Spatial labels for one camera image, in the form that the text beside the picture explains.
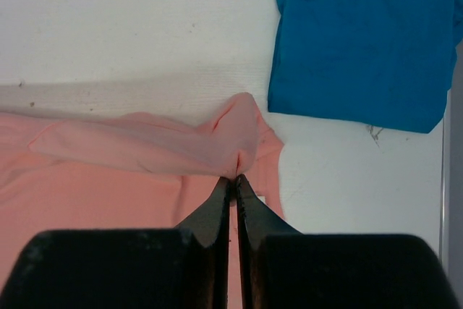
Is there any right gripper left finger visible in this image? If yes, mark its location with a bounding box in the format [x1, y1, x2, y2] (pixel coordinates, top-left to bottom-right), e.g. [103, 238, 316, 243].
[176, 177, 231, 308]

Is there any pink t shirt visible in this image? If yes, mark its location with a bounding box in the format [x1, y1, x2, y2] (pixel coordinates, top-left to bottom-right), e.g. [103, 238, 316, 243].
[1, 93, 283, 308]

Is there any blue folded t shirt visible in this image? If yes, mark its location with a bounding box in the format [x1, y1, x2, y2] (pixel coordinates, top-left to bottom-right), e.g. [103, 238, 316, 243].
[268, 0, 462, 133]

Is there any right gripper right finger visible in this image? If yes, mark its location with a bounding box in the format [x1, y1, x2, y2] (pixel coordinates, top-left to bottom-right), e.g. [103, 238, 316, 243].
[235, 174, 300, 308]

